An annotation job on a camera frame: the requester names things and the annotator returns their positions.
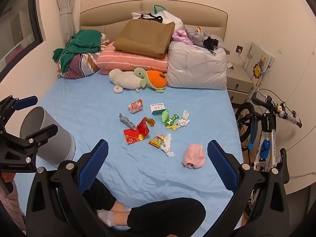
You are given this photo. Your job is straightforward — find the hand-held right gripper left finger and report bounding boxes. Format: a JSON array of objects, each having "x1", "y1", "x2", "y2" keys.
[{"x1": 26, "y1": 139, "x2": 116, "y2": 237}]

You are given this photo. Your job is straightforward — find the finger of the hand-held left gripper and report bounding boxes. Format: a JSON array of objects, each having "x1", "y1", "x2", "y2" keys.
[
  {"x1": 0, "y1": 95, "x2": 38, "y2": 135},
  {"x1": 0, "y1": 124, "x2": 58, "y2": 154}
]

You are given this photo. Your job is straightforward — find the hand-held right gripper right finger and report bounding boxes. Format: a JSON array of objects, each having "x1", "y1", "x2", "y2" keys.
[{"x1": 207, "y1": 139, "x2": 290, "y2": 237}]

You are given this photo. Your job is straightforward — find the grey round bin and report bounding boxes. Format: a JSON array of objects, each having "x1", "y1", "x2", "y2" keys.
[{"x1": 20, "y1": 107, "x2": 76, "y2": 169}]

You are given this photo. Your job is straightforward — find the orange white plastic bag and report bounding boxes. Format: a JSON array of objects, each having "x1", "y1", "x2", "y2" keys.
[{"x1": 128, "y1": 99, "x2": 143, "y2": 114}]

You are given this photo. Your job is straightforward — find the person's left forearm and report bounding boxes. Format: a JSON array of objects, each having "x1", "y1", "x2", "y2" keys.
[{"x1": 0, "y1": 181, "x2": 26, "y2": 230}]

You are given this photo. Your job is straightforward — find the person's leg in black pants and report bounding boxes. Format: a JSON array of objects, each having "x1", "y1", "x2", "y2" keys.
[
  {"x1": 126, "y1": 197, "x2": 206, "y2": 237},
  {"x1": 83, "y1": 178, "x2": 117, "y2": 211}
]

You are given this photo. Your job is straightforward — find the pink cloth cap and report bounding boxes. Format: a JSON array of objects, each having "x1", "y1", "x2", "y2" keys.
[{"x1": 182, "y1": 144, "x2": 206, "y2": 169}]

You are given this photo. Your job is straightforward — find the blue water bottle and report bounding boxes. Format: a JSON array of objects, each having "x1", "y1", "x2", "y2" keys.
[{"x1": 260, "y1": 138, "x2": 271, "y2": 160}]

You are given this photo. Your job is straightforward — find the white sock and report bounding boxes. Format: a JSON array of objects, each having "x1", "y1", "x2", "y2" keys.
[
  {"x1": 97, "y1": 209, "x2": 129, "y2": 228},
  {"x1": 112, "y1": 202, "x2": 132, "y2": 213}
]

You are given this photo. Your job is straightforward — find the grey crumpled wrapper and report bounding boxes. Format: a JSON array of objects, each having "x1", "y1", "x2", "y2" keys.
[{"x1": 119, "y1": 113, "x2": 137, "y2": 131}]

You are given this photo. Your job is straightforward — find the long twisted white tissue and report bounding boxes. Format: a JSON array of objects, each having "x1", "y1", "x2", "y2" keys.
[{"x1": 160, "y1": 133, "x2": 175, "y2": 157}]

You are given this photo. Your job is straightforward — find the red envelope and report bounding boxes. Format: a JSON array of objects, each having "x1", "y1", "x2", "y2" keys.
[{"x1": 123, "y1": 118, "x2": 150, "y2": 145}]

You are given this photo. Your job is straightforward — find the white bicycle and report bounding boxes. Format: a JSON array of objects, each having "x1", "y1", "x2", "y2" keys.
[{"x1": 234, "y1": 88, "x2": 303, "y2": 228}]

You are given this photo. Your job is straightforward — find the striped cloth bundle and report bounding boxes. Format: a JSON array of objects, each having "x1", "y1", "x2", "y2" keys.
[{"x1": 58, "y1": 53, "x2": 100, "y2": 79}]

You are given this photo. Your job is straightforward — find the yellow snack packet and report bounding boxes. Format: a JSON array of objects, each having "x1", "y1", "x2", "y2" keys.
[{"x1": 148, "y1": 134, "x2": 165, "y2": 149}]

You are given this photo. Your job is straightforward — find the green patterned candy wrapper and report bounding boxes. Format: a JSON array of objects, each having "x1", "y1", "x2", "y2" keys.
[{"x1": 164, "y1": 114, "x2": 179, "y2": 128}]

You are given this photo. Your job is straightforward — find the dark framed window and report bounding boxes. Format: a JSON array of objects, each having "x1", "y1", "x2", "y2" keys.
[{"x1": 0, "y1": 0, "x2": 44, "y2": 81}]

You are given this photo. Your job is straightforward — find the white green small box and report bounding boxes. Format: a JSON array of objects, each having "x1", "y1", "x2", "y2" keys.
[{"x1": 150, "y1": 102, "x2": 166, "y2": 115}]

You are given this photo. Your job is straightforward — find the green knitted cloth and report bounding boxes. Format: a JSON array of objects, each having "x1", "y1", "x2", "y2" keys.
[{"x1": 53, "y1": 30, "x2": 102, "y2": 72}]

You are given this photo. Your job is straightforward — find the grey bedside table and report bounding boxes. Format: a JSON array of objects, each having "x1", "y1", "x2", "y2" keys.
[{"x1": 226, "y1": 63, "x2": 255, "y2": 104}]

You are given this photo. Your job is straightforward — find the white plush toy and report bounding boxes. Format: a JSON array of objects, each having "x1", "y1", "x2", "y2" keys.
[{"x1": 109, "y1": 68, "x2": 149, "y2": 94}]

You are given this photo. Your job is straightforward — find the grey pillow in plastic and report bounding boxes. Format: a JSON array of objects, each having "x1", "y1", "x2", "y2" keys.
[{"x1": 166, "y1": 41, "x2": 228, "y2": 90}]

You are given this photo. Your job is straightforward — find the lion printed board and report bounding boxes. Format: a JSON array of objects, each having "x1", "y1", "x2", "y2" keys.
[{"x1": 243, "y1": 42, "x2": 275, "y2": 97}]

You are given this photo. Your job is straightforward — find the white curtain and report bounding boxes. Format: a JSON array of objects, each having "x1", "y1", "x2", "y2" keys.
[{"x1": 54, "y1": 0, "x2": 82, "y2": 45}]

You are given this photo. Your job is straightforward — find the green orange turtle plush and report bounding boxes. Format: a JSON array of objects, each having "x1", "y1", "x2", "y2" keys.
[{"x1": 134, "y1": 68, "x2": 168, "y2": 94}]

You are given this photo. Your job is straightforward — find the pink striped quilt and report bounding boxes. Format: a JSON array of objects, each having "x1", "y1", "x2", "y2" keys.
[{"x1": 96, "y1": 41, "x2": 169, "y2": 75}]

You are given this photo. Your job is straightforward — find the black cloth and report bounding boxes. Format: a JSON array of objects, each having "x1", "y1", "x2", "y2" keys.
[{"x1": 203, "y1": 37, "x2": 220, "y2": 53}]

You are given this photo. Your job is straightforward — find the brown pillow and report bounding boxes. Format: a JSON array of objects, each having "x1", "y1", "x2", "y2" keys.
[{"x1": 113, "y1": 14, "x2": 176, "y2": 58}]

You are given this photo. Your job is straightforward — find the pink puffy jacket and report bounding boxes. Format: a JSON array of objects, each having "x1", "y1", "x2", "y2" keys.
[{"x1": 171, "y1": 29, "x2": 196, "y2": 45}]

